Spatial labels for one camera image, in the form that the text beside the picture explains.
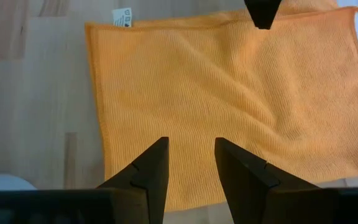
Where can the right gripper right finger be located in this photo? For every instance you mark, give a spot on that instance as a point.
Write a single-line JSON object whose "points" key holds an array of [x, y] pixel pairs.
{"points": [[241, 180]]}

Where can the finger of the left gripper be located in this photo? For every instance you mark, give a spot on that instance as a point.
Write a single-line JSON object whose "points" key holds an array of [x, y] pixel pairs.
{"points": [[256, 11], [270, 12]]}

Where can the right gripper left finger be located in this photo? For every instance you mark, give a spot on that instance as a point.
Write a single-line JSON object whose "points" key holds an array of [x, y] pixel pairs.
{"points": [[154, 174]]}

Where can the orange microfiber towel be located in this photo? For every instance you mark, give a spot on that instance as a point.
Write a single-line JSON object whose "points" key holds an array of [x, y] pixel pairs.
{"points": [[228, 93]]}

